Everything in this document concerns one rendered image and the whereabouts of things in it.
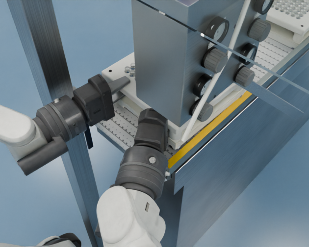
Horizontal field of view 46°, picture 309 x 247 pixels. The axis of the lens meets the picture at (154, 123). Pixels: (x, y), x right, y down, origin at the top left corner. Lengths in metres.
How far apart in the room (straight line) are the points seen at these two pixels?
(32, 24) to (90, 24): 2.17
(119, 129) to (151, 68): 0.34
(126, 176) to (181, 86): 0.20
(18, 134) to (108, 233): 0.27
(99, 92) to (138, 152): 0.17
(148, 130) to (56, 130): 0.19
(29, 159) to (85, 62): 1.84
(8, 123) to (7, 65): 1.92
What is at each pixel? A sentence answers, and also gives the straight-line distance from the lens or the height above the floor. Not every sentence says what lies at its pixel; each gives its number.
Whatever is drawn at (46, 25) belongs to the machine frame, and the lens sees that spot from 0.74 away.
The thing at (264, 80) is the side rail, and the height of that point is 0.97.
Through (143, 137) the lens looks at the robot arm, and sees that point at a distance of 0.68.
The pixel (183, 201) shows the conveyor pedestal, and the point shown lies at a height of 0.60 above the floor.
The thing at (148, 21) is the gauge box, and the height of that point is 1.32.
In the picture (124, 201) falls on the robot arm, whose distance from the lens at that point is 0.59.
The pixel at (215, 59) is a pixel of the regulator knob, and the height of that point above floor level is 1.28.
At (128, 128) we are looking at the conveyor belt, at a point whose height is 0.94.
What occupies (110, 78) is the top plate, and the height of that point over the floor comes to 1.05.
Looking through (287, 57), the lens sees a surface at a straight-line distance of 0.31.
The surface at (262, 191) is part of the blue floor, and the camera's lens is 1.93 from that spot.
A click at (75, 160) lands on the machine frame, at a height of 0.78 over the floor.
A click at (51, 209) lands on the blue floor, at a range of 1.87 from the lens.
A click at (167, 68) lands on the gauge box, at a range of 0.53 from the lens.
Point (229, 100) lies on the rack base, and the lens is 0.87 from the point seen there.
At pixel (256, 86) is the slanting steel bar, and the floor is 1.06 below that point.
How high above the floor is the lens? 1.62
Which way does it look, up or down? 50 degrees down
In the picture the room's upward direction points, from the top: straight up
